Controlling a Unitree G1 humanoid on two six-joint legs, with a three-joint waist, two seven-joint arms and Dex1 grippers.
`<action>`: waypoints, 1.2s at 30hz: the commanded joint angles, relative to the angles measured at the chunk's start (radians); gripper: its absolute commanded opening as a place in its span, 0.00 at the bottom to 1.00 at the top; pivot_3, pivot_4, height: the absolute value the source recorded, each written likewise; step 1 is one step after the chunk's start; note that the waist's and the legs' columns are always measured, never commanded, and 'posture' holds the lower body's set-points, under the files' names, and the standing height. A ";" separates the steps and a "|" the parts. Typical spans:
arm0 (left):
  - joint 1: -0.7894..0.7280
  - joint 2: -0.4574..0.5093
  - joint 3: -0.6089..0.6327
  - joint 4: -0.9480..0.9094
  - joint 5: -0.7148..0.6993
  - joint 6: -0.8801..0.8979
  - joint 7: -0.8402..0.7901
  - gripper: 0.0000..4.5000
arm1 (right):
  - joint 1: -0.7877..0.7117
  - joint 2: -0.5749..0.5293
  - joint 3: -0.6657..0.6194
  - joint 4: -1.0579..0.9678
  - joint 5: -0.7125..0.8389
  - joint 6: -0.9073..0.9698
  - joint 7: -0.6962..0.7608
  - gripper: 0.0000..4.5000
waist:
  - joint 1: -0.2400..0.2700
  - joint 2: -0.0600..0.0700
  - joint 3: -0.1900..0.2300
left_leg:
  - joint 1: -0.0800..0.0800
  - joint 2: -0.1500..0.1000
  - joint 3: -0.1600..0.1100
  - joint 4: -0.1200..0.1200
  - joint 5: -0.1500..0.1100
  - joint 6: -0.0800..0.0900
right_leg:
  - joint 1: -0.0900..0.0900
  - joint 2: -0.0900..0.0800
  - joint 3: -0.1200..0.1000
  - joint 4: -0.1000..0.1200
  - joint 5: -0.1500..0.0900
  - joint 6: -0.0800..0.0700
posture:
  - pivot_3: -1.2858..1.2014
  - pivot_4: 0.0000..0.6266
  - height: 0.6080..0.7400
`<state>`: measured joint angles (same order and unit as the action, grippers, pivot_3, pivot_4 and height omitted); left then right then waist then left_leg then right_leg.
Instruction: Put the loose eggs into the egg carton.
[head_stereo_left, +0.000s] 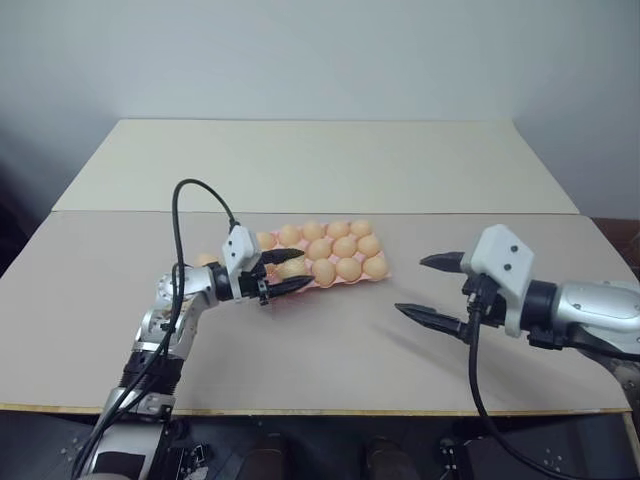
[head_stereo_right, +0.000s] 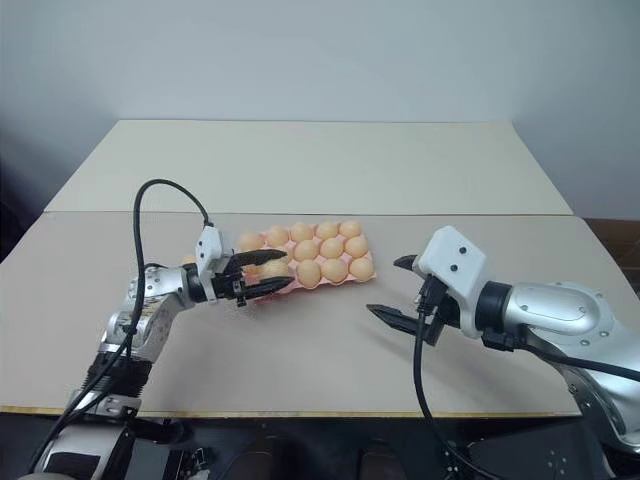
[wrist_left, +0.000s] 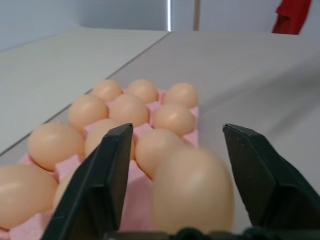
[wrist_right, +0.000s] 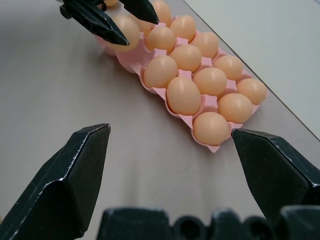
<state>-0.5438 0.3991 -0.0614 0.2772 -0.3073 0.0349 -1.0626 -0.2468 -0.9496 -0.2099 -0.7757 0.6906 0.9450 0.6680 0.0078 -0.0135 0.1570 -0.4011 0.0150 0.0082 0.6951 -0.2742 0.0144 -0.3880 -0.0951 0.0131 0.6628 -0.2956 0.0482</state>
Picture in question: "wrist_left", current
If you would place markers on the pink foam egg tray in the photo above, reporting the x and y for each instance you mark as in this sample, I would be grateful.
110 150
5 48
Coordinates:
141 200

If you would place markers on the brown wooden post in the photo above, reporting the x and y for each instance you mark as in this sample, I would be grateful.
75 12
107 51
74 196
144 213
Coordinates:
197 15

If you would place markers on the beige plastic egg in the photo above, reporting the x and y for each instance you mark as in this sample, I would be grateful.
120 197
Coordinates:
129 110
56 145
97 136
23 196
143 90
192 192
107 89
153 150
173 120
182 95
87 112
62 187

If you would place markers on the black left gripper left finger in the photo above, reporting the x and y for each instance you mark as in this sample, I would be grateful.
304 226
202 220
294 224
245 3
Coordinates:
100 180

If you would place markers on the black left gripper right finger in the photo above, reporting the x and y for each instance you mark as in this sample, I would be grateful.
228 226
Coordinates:
260 180

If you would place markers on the red cloth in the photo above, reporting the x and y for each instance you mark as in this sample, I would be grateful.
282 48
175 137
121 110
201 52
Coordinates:
291 17

